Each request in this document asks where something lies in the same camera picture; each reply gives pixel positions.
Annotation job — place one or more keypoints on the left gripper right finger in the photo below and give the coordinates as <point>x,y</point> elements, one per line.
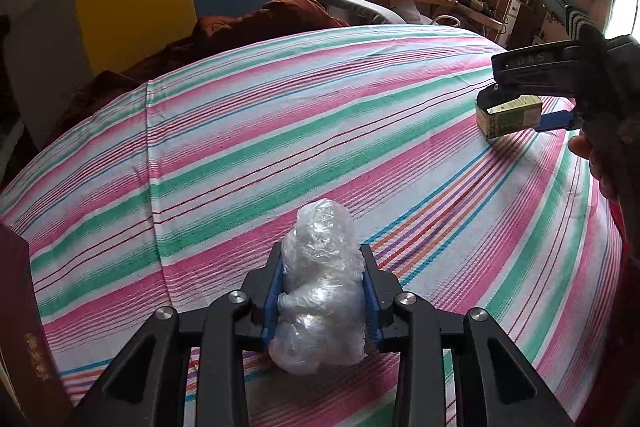
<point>380,289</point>

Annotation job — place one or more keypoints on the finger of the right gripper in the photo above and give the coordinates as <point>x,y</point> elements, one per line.
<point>529,71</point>
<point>562,119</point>

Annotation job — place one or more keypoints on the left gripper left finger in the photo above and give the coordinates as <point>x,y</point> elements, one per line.
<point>263,286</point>

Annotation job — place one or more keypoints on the small green carton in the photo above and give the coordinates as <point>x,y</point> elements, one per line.
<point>520,114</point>

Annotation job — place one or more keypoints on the white sock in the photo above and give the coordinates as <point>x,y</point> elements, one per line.
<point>322,315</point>

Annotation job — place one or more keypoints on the person's right hand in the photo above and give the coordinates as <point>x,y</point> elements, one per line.
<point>581,146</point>

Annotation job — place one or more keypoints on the cardboard box of clutter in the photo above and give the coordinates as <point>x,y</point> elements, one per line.
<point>520,22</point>

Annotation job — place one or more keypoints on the striped bed sheet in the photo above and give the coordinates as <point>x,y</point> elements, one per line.
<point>170,194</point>

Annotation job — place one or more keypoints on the gold square tray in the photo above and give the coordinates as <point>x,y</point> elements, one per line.
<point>32,393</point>

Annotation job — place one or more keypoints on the dark red blanket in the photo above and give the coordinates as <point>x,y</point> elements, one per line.
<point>211,35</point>

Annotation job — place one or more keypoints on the grey yellow blue headboard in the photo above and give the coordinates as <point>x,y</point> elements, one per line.
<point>55,47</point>

